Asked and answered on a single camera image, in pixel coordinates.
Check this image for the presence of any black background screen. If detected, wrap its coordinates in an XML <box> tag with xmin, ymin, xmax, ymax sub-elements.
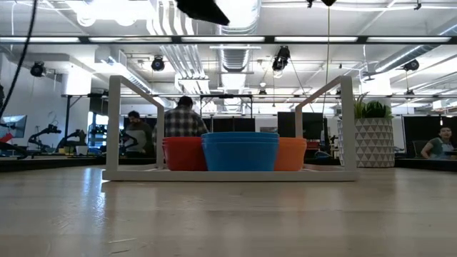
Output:
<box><xmin>277</xmin><ymin>111</ymin><xmax>324</xmax><ymax>141</ymax></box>

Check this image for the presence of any orange plastic mini bowl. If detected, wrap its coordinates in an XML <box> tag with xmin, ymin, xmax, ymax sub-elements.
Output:
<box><xmin>273</xmin><ymin>141</ymin><xmax>308</xmax><ymax>172</ymax></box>

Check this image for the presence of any person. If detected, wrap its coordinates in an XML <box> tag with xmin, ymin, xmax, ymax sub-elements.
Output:
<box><xmin>152</xmin><ymin>95</ymin><xmax>210</xmax><ymax>138</ymax></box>
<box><xmin>420</xmin><ymin>126</ymin><xmax>456</xmax><ymax>160</ymax></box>
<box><xmin>123</xmin><ymin>110</ymin><xmax>156</xmax><ymax>158</ymax></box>

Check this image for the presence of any silver ventilation duct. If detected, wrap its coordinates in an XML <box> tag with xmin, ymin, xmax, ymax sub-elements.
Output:
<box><xmin>212</xmin><ymin>0</ymin><xmax>262</xmax><ymax>114</ymax></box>

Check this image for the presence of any succulent in triangle-patterned pot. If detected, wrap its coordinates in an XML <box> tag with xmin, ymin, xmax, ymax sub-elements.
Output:
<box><xmin>337</xmin><ymin>91</ymin><xmax>396</xmax><ymax>168</ymax></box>

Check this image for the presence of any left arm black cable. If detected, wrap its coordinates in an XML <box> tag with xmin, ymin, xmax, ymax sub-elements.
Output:
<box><xmin>0</xmin><ymin>0</ymin><xmax>39</xmax><ymax>121</ymax></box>

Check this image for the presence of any white perforated metal tray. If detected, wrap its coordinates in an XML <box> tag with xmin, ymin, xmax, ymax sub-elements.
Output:
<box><xmin>102</xmin><ymin>74</ymin><xmax>361</xmax><ymax>183</ymax></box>

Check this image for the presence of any blue plastic mini bowl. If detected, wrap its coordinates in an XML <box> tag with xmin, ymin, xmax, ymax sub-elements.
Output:
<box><xmin>201</xmin><ymin>138</ymin><xmax>280</xmax><ymax>172</ymax></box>
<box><xmin>201</xmin><ymin>132</ymin><xmax>281</xmax><ymax>140</ymax></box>

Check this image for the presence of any black ceiling spotlight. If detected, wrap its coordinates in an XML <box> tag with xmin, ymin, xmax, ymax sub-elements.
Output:
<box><xmin>402</xmin><ymin>59</ymin><xmax>421</xmax><ymax>72</ymax></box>
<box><xmin>271</xmin><ymin>45</ymin><xmax>291</xmax><ymax>72</ymax></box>
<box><xmin>151</xmin><ymin>55</ymin><xmax>166</xmax><ymax>72</ymax></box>
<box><xmin>29</xmin><ymin>61</ymin><xmax>47</xmax><ymax>78</ymax></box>

